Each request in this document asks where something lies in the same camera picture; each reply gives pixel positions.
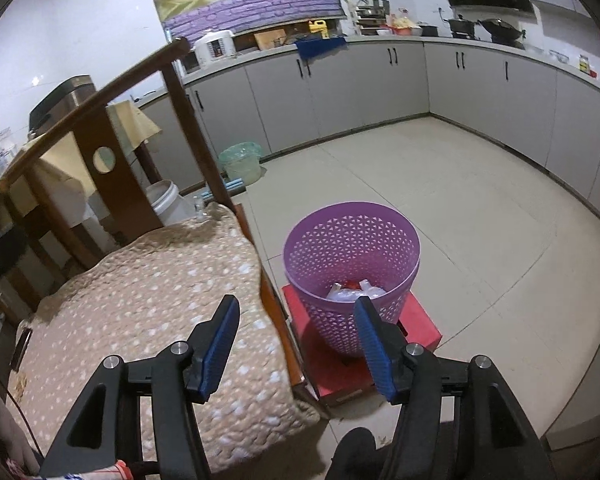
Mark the pink fuzzy clothing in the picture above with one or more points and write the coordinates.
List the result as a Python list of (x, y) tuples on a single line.
[(0, 420)]

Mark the person's leg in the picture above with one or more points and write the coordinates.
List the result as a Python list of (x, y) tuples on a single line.
[(355, 455)]

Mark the wooden cutting board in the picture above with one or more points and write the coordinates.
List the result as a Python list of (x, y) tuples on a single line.
[(270, 40)]

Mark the glass bottle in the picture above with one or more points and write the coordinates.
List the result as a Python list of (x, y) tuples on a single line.
[(198, 205)]

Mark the yellow plastic bottle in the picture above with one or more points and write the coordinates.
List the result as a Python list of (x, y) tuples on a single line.
[(318, 30)]

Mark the white rice cooker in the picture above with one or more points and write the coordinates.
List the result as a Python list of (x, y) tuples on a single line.
[(215, 47)]

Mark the blue and white poles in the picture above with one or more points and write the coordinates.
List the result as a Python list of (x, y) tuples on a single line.
[(225, 187)]

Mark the black smartphone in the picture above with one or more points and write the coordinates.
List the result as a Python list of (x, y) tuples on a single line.
[(19, 352)]

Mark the black wok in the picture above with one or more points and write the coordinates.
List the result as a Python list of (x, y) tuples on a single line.
[(502, 30)]

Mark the grey kitchen cabinets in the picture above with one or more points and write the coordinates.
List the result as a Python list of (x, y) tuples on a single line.
[(370, 85)]

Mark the blue cloth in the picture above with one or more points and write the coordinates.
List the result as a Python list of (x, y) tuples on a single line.
[(320, 47)]

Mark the flat red box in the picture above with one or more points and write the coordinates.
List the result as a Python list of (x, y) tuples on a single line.
[(330, 375)]

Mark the green-lined waste bin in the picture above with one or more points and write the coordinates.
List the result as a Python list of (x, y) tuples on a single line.
[(240, 162)]

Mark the white plastic bag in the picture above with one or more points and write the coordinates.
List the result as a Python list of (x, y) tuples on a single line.
[(370, 291)]

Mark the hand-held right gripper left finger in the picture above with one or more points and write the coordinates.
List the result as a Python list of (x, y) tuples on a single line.
[(217, 355)]

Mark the silver kitchen appliance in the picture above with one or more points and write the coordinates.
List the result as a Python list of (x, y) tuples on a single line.
[(60, 102)]

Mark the wooden chair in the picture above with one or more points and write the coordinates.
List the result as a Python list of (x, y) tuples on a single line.
[(117, 190)]

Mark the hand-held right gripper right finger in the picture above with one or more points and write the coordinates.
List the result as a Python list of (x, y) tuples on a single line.
[(375, 355)]

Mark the beige quilted chair cushion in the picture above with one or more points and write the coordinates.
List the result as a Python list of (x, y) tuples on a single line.
[(130, 300)]

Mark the white plastic bucket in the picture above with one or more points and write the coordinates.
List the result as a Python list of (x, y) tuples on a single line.
[(167, 205)]

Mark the metal dish rack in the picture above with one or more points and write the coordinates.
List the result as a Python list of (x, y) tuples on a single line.
[(372, 15)]

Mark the purple plastic basket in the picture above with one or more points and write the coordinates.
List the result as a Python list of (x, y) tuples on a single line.
[(330, 240)]

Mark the black cooking pot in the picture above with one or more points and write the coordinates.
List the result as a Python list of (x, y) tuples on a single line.
[(462, 27)]

